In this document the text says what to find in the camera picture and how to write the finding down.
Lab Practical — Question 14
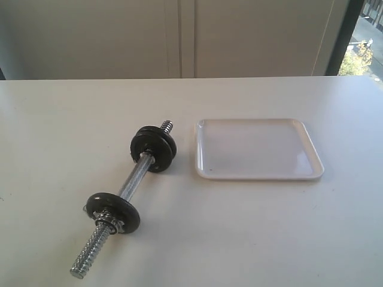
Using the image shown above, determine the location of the chrome dumbbell bar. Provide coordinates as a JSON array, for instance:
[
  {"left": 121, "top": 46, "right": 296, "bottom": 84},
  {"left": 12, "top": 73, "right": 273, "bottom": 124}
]
[{"left": 69, "top": 120, "right": 177, "bottom": 279}]

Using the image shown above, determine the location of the black weight plate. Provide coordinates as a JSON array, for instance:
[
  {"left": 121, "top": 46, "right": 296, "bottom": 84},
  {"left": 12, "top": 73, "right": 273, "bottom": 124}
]
[
  {"left": 137, "top": 126, "right": 177, "bottom": 158},
  {"left": 86, "top": 193, "right": 141, "bottom": 234},
  {"left": 130, "top": 132, "right": 173, "bottom": 173}
]

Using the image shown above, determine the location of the white plastic tray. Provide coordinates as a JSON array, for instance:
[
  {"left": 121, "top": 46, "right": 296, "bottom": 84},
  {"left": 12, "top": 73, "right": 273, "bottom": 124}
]
[{"left": 195, "top": 118, "right": 324, "bottom": 181}]

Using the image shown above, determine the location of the chrome spin lock nut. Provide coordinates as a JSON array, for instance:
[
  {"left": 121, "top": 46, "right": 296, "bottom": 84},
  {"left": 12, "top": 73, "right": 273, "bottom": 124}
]
[{"left": 95, "top": 210, "right": 123, "bottom": 235}]

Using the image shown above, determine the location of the dark window frame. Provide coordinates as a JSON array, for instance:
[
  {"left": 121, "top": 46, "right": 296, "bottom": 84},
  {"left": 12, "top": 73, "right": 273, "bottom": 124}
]
[{"left": 324, "top": 0, "right": 364, "bottom": 76}]

